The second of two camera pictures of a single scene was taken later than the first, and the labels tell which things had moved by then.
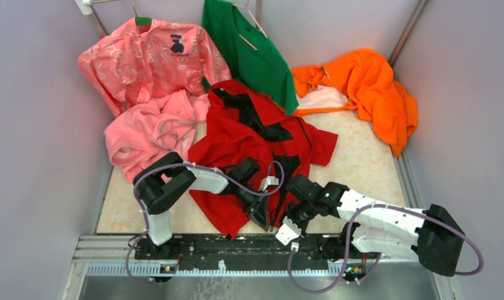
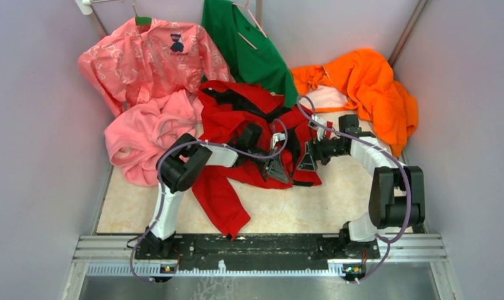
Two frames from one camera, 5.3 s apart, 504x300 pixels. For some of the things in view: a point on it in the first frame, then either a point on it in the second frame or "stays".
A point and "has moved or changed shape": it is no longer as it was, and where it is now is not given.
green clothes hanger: [140, 20] stays
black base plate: [330, 248] stays
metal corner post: [408, 30] stays
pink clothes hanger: [247, 6] stays
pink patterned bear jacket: [137, 60] stays
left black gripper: [259, 206] to [276, 170]
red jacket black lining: [239, 121] has moved or changed shape
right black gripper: [289, 214] to [307, 162]
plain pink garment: [152, 129] stays
